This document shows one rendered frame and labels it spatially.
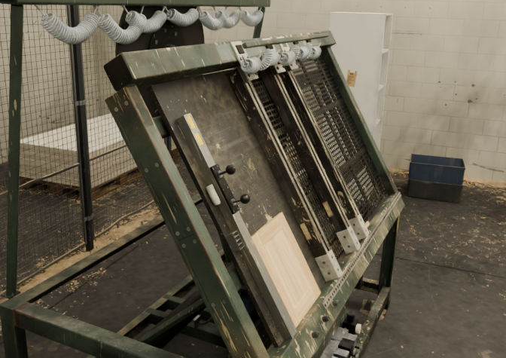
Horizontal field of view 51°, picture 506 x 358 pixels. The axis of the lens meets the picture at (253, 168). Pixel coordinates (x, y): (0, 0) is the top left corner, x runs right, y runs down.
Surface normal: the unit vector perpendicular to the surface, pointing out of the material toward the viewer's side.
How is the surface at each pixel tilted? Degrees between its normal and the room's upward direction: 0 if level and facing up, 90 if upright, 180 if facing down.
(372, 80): 90
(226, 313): 90
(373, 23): 90
